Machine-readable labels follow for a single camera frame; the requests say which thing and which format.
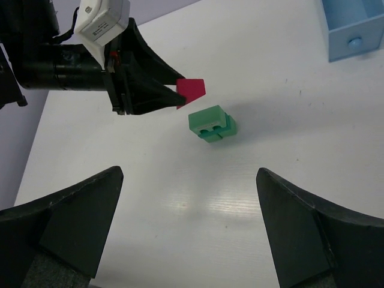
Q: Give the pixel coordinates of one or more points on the red triangular wood block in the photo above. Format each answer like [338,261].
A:
[191,89]

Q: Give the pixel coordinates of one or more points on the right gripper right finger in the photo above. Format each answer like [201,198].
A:
[317,243]

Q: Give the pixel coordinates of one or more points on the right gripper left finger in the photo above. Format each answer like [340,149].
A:
[58,240]

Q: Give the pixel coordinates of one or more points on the dark green rectangular block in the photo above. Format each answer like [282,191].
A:
[218,130]

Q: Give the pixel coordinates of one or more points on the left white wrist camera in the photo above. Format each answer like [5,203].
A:
[99,22]

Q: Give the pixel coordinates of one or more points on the light green rectangular block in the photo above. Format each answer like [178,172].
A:
[207,119]

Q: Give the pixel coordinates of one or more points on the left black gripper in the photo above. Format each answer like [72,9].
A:
[72,68]

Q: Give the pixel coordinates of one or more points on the blue plastic box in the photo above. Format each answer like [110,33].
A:
[351,27]

